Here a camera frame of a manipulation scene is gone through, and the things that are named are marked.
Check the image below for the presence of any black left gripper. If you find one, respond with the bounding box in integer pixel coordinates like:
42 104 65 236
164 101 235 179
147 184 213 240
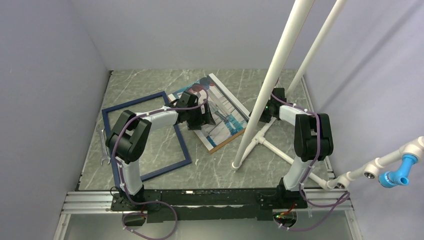
186 102 216 131

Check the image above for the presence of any photo print with balloons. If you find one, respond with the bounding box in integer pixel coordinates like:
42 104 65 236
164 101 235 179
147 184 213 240
167 73 250 134

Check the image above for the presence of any brown frame backing board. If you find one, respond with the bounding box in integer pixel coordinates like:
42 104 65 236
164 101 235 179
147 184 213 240
194 128 246 154

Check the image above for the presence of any blue wooden picture frame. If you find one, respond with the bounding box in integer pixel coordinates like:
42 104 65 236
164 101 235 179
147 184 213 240
101 91 193 186

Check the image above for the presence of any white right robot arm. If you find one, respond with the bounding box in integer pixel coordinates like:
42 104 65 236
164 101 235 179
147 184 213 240
259 87 334 208

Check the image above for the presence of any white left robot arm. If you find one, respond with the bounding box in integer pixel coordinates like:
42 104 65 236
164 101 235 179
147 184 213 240
105 90 215 210

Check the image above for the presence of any silver open-end wrench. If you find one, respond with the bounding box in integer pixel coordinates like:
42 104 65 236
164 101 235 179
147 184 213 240
96 125 111 166

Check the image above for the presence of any blue pipe fitting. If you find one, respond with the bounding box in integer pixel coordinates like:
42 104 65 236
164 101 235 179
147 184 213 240
378 154 418 188

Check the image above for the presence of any white pipe stand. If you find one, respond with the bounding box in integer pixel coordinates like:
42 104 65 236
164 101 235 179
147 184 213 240
230 0 424 191

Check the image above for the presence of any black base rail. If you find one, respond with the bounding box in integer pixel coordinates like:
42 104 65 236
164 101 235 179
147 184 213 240
110 186 308 223

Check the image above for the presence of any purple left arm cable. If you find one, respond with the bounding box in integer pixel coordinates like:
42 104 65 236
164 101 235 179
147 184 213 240
110 87 210 240

